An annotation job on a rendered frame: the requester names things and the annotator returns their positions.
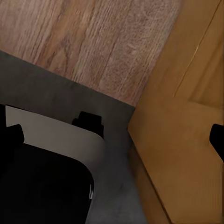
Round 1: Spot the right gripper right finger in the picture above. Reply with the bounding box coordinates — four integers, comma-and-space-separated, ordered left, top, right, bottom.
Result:
209, 124, 224, 161

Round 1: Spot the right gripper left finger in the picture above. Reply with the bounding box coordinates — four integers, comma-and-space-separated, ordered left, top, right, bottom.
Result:
0, 124, 24, 180

